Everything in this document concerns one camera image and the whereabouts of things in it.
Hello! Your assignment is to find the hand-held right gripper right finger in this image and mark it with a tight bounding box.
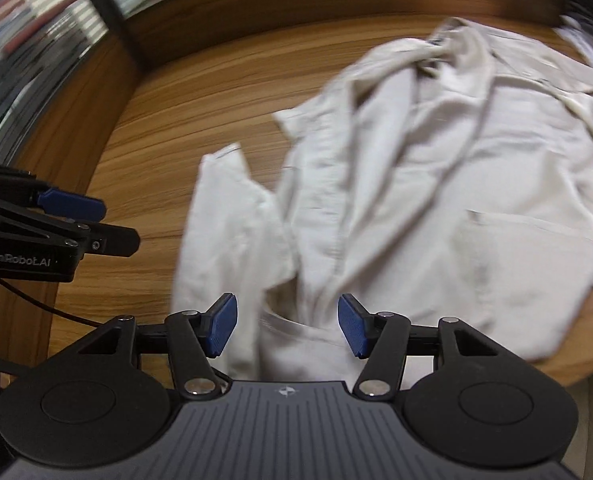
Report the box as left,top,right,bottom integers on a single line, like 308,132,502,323
337,293,500,402

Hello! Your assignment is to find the beige short-sleeved shirt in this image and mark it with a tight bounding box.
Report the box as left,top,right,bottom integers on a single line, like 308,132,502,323
171,16,593,382

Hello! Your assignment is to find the black partition post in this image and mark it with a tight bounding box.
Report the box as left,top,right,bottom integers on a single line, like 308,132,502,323
70,0,146,70

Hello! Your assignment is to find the black cable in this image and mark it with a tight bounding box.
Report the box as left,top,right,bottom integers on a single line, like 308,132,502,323
0,279,104,328

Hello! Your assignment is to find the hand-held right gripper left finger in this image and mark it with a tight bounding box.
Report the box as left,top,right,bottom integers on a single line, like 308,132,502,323
78,292,238,402

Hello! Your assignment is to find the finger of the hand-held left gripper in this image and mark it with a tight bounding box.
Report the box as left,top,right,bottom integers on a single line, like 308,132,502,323
36,187,108,222
75,224,141,257

